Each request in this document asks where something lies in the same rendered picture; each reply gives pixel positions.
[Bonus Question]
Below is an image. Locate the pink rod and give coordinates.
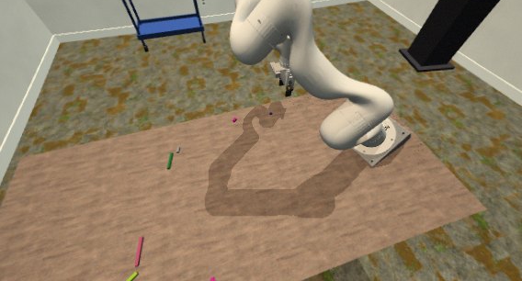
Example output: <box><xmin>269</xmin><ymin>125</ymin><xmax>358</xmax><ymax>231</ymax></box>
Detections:
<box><xmin>135</xmin><ymin>237</ymin><xmax>143</xmax><ymax>266</ymax></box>

